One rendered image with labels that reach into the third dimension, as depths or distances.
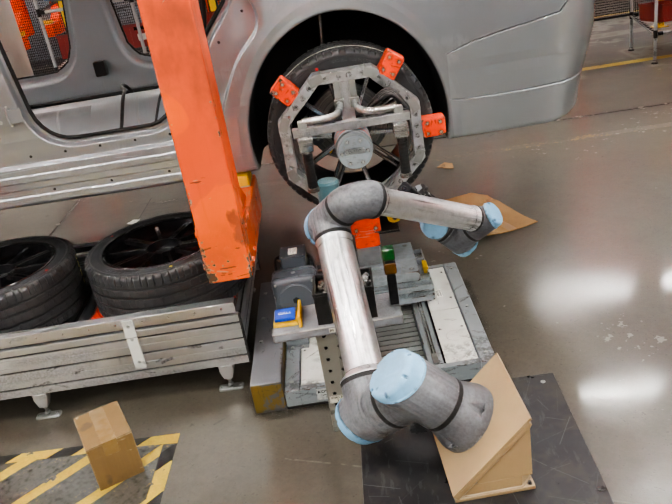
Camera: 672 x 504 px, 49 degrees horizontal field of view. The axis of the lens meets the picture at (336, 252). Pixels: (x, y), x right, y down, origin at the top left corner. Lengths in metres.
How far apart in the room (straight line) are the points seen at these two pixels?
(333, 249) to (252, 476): 0.86
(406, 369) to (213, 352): 1.24
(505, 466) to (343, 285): 0.66
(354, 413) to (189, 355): 1.10
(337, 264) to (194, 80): 0.76
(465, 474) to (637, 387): 1.05
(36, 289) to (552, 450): 2.08
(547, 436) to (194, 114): 1.45
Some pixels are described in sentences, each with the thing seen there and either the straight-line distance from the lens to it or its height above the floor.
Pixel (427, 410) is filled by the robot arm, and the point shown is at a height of 0.52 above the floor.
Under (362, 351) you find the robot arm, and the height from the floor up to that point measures 0.56.
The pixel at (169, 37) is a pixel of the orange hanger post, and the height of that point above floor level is 1.38.
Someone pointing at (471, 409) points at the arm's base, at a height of 0.49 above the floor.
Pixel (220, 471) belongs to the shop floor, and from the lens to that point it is 2.67.
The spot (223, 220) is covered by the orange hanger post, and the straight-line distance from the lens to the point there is 2.59.
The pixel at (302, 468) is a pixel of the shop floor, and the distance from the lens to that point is 2.59.
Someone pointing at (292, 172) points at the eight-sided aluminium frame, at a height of 0.76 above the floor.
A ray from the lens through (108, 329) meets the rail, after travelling 2.96.
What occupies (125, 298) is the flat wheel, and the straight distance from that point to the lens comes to 3.03.
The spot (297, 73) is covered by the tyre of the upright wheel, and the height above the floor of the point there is 1.12.
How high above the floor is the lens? 1.68
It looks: 25 degrees down
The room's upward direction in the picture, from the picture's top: 10 degrees counter-clockwise
